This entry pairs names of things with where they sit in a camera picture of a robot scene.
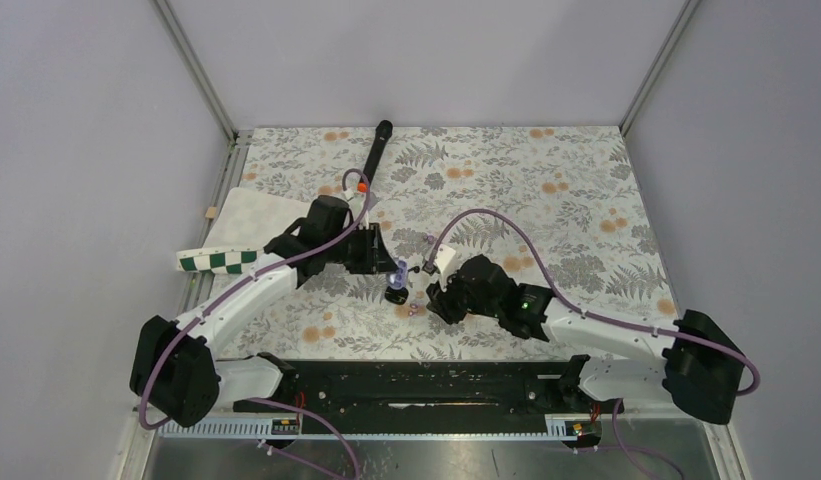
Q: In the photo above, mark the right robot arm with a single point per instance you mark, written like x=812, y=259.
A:
x=691, y=363

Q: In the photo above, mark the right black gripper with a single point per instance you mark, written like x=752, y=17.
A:
x=441, y=301

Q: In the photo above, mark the green white checkered mat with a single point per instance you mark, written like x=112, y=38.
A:
x=247, y=221

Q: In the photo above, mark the black microphone orange tip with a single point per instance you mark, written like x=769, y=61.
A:
x=383, y=134

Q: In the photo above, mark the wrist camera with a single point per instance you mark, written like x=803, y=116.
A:
x=359, y=201
x=443, y=258

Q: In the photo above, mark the black earbud charging case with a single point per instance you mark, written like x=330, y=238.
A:
x=396, y=296

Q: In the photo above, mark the floral tablecloth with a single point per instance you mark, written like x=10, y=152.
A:
x=533, y=200

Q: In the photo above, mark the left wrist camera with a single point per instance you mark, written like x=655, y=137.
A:
x=359, y=201

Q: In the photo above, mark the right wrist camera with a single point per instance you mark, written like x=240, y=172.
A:
x=443, y=258

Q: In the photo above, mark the purple earbud charging case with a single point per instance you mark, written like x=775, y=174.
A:
x=397, y=280

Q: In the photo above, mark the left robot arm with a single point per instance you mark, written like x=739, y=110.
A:
x=176, y=368

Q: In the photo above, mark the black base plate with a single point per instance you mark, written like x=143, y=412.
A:
x=419, y=398

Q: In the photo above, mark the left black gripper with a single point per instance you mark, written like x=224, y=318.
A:
x=375, y=255

